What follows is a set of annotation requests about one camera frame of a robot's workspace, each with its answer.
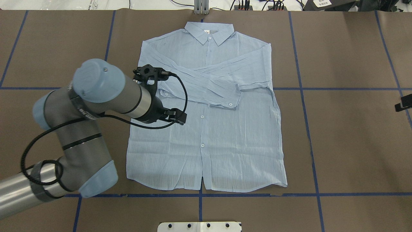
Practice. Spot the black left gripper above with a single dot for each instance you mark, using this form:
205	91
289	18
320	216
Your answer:
156	109

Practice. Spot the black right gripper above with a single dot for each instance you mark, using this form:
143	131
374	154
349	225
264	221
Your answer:
406	104

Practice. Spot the light blue button shirt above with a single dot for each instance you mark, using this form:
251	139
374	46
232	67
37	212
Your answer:
232	138

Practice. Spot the aluminium frame post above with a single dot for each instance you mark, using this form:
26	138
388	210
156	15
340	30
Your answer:
201	7

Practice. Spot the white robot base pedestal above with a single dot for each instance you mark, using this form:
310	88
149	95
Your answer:
217	226

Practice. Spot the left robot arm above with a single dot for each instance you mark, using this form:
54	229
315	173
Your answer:
98	90

